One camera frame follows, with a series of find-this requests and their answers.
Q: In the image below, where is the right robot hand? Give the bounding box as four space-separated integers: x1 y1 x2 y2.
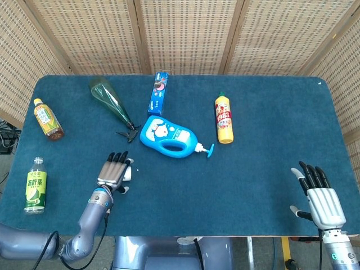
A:
290 161 347 231

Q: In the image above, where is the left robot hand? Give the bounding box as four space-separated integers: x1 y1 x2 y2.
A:
96 151 134 195

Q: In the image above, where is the blue pump detergent bottle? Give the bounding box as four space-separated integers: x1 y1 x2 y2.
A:
139 115 215 160

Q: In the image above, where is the green glass spray bottle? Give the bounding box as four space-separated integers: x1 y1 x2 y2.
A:
89 76 141 144

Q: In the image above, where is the green label lemon tea bottle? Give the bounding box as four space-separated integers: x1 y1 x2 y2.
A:
23 157 47 215

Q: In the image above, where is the blue table mat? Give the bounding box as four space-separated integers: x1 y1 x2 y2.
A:
0 74 354 237

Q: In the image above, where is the yellow label brown tea bottle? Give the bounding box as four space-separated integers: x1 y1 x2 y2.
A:
33 98 65 141

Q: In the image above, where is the blue toothpaste box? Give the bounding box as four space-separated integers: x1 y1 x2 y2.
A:
147 71 170 116

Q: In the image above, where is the grey robot torso base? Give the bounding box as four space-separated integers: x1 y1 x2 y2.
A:
110 236 234 270

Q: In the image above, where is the yellow sauce squeeze bottle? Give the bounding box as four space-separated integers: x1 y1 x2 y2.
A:
215 91 234 145

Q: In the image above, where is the woven bamboo folding screen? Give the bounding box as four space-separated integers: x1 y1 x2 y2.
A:
0 0 360 175

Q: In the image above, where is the black cable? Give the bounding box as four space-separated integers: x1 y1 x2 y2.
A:
192 237 205 270

